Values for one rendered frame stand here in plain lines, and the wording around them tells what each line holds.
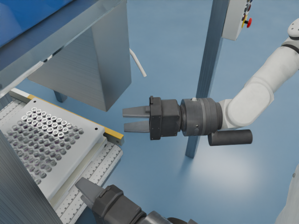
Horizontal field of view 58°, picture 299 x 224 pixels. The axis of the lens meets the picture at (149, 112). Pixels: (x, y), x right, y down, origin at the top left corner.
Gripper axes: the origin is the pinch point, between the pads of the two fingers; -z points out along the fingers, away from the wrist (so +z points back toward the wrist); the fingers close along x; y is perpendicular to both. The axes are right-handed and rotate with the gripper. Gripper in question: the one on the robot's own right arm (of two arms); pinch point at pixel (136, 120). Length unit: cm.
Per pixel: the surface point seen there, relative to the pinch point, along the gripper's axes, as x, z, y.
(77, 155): 7.8, -14.5, -3.6
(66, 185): 12.4, -17.5, -9.0
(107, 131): 11.2, -7.9, 5.8
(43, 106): 8.0, -25.8, 13.5
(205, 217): 106, 37, 14
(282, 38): 106, 152, 185
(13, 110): 15.3, -38.3, 19.2
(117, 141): 12.8, -5.3, 3.5
